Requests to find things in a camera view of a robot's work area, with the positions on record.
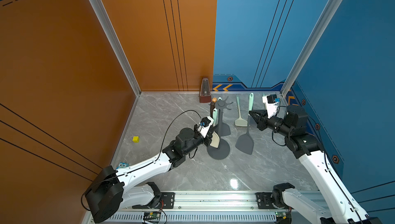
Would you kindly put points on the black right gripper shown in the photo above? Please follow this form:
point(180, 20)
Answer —
point(262, 117)

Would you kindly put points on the grey kitchen utensil rack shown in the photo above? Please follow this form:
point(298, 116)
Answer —
point(223, 150)

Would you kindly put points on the green circuit board right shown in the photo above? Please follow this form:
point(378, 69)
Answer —
point(283, 218)

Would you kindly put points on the brown wooden handle utensil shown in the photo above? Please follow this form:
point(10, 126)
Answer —
point(212, 106)

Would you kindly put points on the aluminium corner post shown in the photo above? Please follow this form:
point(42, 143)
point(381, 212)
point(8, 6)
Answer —
point(108, 28)
point(326, 16)

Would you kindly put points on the blue owl toy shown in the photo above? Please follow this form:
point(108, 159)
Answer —
point(122, 165)

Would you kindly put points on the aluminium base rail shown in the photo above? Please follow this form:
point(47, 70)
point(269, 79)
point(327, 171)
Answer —
point(215, 207)

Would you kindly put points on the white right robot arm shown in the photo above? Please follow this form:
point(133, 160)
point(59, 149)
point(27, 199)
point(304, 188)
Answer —
point(343, 208)

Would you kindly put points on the green circuit board left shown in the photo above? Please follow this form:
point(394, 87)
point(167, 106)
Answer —
point(152, 217)

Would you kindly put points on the aluminium corner post right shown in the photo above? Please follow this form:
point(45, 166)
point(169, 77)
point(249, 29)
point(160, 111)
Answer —
point(326, 16)

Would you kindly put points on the small yellow cube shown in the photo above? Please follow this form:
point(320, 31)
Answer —
point(136, 139)

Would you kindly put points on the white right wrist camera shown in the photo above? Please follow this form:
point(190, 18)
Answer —
point(271, 104)

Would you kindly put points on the cream slotted turner mint handle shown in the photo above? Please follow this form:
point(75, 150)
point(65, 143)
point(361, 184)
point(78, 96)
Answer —
point(215, 139)

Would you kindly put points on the aluminium corner post left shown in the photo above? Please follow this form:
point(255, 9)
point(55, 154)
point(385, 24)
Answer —
point(108, 28)

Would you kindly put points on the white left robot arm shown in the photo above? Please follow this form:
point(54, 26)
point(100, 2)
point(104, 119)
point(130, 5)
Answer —
point(115, 189)

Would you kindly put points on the green circuit board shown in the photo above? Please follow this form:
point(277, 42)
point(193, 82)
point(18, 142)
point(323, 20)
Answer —
point(283, 218)
point(152, 217)

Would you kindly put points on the red wooden metronome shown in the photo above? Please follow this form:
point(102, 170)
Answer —
point(205, 91)

